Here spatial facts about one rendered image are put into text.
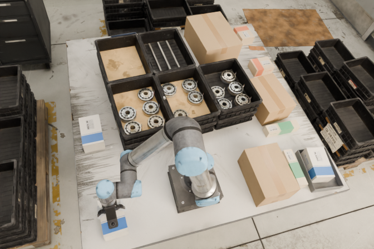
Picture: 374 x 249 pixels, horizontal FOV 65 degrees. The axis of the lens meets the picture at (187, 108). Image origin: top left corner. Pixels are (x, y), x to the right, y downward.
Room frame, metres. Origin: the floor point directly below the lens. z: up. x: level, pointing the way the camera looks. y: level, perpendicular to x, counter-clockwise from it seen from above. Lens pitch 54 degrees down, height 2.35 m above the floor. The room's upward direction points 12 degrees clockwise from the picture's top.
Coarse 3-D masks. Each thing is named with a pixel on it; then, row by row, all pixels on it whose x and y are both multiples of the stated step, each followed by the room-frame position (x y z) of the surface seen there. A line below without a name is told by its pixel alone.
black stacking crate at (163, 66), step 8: (160, 32) 1.67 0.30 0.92; (168, 32) 1.70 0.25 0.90; (176, 32) 1.70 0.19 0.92; (144, 40) 1.61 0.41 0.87; (152, 40) 1.64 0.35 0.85; (160, 40) 1.67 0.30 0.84; (168, 40) 1.70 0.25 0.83; (176, 40) 1.69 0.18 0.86; (152, 48) 1.58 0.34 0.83; (168, 48) 1.61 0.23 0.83; (176, 48) 1.63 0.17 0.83; (184, 48) 1.56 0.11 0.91; (152, 56) 1.50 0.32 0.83; (160, 56) 1.52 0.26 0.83; (168, 56) 1.53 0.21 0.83; (176, 56) 1.55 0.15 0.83; (184, 56) 1.55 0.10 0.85; (152, 64) 1.42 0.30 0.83; (160, 64) 1.44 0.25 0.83; (176, 64) 1.47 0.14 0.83; (184, 64) 1.49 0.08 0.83
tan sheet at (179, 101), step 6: (192, 78) 1.37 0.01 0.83; (162, 84) 1.26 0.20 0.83; (174, 84) 1.28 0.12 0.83; (180, 84) 1.29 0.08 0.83; (180, 90) 1.25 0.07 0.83; (198, 90) 1.28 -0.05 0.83; (174, 96) 1.19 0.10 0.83; (180, 96) 1.20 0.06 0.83; (186, 96) 1.21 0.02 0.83; (174, 102) 1.14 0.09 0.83; (180, 102) 1.15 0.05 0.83; (186, 102) 1.16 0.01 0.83; (204, 102) 1.19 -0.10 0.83; (174, 108) 1.09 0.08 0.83; (180, 108) 1.10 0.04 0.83; (186, 108) 1.11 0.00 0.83; (192, 108) 1.12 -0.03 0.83; (198, 108) 1.13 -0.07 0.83; (204, 108) 1.14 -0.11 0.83; (192, 114) 1.07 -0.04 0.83; (198, 114) 1.08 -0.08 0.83
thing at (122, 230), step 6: (102, 216) 0.37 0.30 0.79; (120, 216) 0.39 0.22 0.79; (102, 222) 0.34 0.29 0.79; (120, 222) 0.36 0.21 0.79; (102, 228) 0.32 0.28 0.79; (108, 228) 0.32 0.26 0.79; (114, 228) 0.33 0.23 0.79; (120, 228) 0.33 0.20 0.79; (126, 228) 0.34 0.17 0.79; (108, 234) 0.30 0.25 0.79; (114, 234) 0.30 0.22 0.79; (120, 234) 0.32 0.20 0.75; (126, 234) 0.33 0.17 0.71; (108, 240) 0.28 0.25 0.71
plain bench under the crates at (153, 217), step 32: (256, 32) 2.18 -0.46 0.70; (96, 64) 1.43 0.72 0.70; (96, 96) 1.15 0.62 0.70; (224, 128) 1.10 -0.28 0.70; (256, 128) 1.16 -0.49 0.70; (96, 160) 0.70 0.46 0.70; (160, 160) 0.78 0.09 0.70; (224, 160) 0.87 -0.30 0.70; (160, 192) 0.58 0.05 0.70; (224, 192) 0.66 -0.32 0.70; (320, 192) 0.79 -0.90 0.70; (96, 224) 0.35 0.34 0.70; (128, 224) 0.38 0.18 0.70; (160, 224) 0.42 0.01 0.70; (192, 224) 0.45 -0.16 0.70; (224, 224) 0.49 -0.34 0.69
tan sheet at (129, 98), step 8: (120, 96) 1.10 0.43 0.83; (128, 96) 1.11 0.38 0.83; (136, 96) 1.12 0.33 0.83; (120, 104) 1.03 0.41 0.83; (128, 104) 1.05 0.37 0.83; (136, 104) 1.06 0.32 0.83; (136, 112) 1.00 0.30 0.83; (160, 112) 1.04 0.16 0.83; (136, 120) 0.95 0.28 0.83; (144, 120) 0.96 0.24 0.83; (144, 128) 0.90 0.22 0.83
